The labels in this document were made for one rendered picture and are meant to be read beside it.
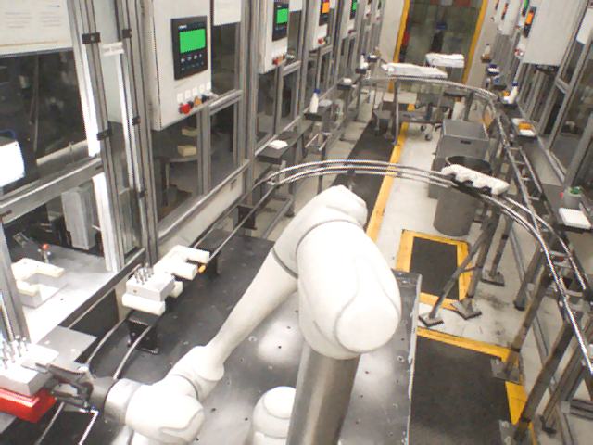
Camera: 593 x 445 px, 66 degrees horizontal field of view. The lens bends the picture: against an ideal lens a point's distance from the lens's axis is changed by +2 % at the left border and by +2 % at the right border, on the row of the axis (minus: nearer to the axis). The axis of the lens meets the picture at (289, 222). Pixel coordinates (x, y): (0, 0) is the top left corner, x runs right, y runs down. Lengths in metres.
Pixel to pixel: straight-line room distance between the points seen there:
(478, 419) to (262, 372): 1.33
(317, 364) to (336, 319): 0.16
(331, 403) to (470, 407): 1.86
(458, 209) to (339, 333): 3.42
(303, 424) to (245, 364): 0.78
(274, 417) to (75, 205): 1.02
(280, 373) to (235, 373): 0.15
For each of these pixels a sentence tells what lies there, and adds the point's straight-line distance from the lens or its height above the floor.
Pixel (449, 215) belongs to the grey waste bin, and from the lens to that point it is 4.05.
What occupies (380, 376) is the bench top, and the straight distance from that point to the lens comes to 1.68.
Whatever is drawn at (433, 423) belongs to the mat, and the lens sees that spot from 2.51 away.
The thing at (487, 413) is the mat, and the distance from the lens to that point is 2.67.
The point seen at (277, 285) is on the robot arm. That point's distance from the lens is 0.86.
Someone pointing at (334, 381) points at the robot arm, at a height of 1.29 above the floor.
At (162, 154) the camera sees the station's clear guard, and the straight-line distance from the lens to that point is 1.83.
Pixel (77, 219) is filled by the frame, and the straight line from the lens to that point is 1.78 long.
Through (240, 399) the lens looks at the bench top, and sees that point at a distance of 1.55.
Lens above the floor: 1.87
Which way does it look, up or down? 29 degrees down
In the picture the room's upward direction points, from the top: 5 degrees clockwise
